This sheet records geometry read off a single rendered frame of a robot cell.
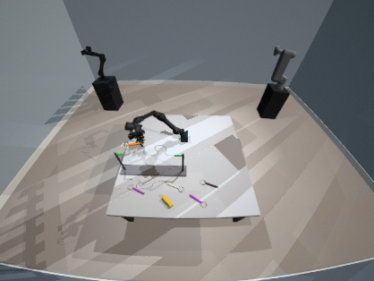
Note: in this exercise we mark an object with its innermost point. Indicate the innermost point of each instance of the yellow cube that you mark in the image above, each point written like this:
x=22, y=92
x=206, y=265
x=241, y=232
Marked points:
x=167, y=201

